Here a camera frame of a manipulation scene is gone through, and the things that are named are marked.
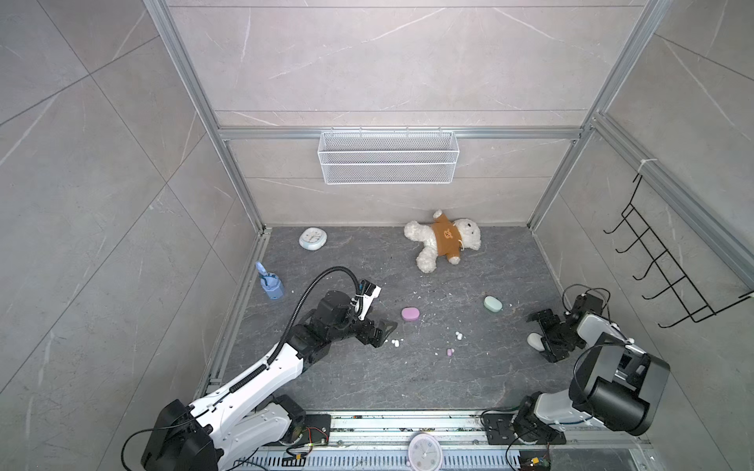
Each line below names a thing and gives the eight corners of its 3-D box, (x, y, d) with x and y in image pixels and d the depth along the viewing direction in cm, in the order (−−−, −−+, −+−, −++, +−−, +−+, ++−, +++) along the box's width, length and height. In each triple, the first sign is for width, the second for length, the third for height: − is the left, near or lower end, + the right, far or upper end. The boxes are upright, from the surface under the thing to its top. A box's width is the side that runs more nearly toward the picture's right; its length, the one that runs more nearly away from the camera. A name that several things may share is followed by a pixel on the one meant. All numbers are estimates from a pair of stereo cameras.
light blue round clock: (298, 250, 114) (296, 245, 112) (302, 233, 120) (301, 228, 118) (325, 250, 114) (324, 245, 112) (328, 233, 120) (327, 228, 118)
